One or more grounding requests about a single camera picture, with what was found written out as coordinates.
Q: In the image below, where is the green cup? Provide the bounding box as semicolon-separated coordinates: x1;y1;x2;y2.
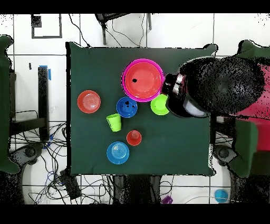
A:
105;113;122;133

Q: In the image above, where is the large pink bowl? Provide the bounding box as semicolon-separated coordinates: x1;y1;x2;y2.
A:
121;58;166;102

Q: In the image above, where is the large orange bowl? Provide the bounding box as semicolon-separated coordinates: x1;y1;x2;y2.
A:
124;61;162;99

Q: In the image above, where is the dark blue bowl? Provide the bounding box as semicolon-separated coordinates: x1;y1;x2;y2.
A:
116;96;138;118

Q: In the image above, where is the green bowl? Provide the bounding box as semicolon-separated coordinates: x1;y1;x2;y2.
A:
150;94;170;116

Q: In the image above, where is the orange cup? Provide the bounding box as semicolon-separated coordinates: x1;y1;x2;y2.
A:
126;129;142;146

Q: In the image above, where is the small light blue bowl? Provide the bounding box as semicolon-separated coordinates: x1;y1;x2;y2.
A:
106;141;130;165

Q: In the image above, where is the small orange bowl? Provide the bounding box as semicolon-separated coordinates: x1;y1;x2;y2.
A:
77;90;101;114

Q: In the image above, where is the dark green table cloth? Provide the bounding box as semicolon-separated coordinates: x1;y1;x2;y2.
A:
65;41;218;176

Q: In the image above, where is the black power strip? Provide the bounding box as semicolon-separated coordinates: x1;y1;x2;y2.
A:
60;169;82;200

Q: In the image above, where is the green cloth on side table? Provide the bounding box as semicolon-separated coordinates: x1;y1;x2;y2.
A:
0;34;21;175
228;40;270;179

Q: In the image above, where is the blue cup on floor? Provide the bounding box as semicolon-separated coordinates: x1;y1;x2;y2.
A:
214;189;229;204

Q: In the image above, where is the cable tangle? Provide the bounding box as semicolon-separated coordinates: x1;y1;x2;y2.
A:
10;121;114;204

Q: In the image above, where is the black table frame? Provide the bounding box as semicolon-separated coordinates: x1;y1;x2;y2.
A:
9;65;52;142
210;115;235;144

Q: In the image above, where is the grey pedestal foot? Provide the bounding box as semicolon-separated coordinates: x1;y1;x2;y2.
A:
8;143;45;166
213;144;238;166

